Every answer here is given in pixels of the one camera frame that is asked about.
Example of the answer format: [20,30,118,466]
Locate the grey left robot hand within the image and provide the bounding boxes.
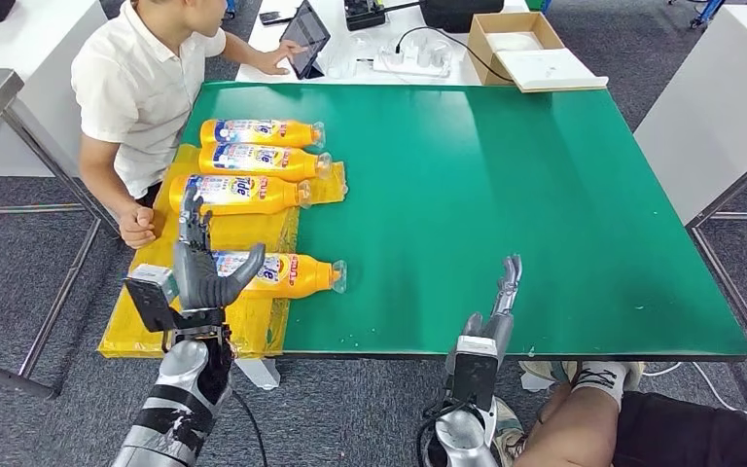
[172,183,267,312]

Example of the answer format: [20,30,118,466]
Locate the person's left hand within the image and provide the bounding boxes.
[258,39,310,77]

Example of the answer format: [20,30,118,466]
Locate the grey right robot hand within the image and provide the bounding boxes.
[462,254,523,362]

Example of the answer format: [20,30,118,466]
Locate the person's right hand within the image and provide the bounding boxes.
[118,204,158,251]

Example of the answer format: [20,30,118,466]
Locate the orange detergent bottle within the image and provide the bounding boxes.
[198,142,335,184]
[199,119,327,150]
[167,174,313,217]
[210,251,348,300]

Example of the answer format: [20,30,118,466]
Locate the black tablet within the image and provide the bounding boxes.
[279,0,333,81]

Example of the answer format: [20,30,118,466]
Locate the black phone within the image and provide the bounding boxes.
[259,7,298,26]

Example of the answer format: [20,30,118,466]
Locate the clear plastic packaging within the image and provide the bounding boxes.
[327,30,381,80]

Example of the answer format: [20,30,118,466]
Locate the white table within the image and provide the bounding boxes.
[632,3,747,413]
[0,0,124,238]
[234,0,531,87]

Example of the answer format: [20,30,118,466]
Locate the black charger device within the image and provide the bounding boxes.
[343,0,387,31]

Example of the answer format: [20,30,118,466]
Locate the white plastic piece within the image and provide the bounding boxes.
[234,358,282,392]

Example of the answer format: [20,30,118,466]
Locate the white power strip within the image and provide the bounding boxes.
[373,48,453,79]

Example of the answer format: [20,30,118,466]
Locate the seated person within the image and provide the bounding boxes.
[70,0,310,251]

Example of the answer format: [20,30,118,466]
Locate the person with white sock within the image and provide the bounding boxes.
[492,360,747,467]

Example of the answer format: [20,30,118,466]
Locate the black bag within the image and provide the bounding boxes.
[419,0,506,32]

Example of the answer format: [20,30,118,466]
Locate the brown cardboard box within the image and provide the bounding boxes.
[467,11,567,87]

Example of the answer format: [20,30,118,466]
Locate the white foam insert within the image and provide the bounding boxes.
[485,30,549,53]

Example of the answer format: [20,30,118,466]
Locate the white flat box lid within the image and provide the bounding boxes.
[496,47,610,93]

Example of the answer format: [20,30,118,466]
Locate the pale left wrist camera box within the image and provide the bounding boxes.
[123,263,182,335]

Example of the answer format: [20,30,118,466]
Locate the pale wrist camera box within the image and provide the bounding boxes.
[445,335,500,411]
[123,263,182,335]

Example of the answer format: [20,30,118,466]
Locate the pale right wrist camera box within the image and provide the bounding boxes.
[445,335,500,411]

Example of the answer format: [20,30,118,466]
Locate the black cable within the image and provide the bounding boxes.
[394,25,516,84]

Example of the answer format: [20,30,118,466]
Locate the white floor cable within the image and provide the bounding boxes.
[642,362,747,420]

